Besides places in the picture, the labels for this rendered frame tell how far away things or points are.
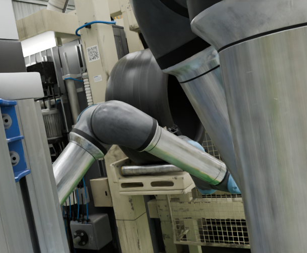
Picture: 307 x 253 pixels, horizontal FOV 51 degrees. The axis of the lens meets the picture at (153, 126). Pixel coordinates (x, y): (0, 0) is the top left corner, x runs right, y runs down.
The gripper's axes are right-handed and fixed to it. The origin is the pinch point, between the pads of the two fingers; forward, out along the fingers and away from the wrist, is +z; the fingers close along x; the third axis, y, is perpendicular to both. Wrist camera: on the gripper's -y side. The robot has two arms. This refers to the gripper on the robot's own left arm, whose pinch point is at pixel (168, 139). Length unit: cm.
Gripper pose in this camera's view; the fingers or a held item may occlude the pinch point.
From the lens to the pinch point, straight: 136.2
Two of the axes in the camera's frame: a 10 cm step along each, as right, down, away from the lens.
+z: -2.1, -1.5, 9.7
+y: -4.7, -8.5, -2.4
